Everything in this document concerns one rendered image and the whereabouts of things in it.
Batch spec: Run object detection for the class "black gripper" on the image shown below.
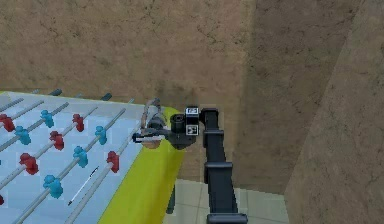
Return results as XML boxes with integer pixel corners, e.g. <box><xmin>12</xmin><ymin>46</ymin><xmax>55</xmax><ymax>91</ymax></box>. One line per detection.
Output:
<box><xmin>131</xmin><ymin>97</ymin><xmax>198</xmax><ymax>151</ymax></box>

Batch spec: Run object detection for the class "yellow table football table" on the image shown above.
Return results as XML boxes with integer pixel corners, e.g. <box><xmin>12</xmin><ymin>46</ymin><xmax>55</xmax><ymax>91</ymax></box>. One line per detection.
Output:
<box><xmin>0</xmin><ymin>88</ymin><xmax>186</xmax><ymax>224</ymax></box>

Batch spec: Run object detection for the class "black and white pen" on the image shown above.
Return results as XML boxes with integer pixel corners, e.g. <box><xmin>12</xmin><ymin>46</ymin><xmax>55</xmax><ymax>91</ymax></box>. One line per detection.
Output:
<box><xmin>67</xmin><ymin>165</ymin><xmax>101</xmax><ymax>206</ymax></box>

